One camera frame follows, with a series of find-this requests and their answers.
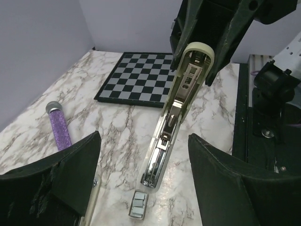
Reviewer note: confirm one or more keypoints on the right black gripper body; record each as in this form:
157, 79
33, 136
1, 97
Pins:
214, 15

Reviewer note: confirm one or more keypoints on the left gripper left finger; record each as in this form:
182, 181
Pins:
53, 191

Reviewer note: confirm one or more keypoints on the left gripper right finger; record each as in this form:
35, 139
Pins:
231, 192

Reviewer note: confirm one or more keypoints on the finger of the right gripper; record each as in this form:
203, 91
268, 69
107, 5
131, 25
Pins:
182, 29
232, 35

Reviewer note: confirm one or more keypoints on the stapler metal base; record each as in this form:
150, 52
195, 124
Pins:
86, 220

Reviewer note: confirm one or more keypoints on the purple glitter microphone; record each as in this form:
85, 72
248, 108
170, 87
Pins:
59, 126

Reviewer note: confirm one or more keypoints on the black white checkerboard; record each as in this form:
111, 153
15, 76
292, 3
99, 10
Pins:
139, 79

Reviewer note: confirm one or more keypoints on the open staple tray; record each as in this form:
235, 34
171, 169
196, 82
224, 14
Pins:
138, 205

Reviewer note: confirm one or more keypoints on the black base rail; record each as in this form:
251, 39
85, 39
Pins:
267, 132

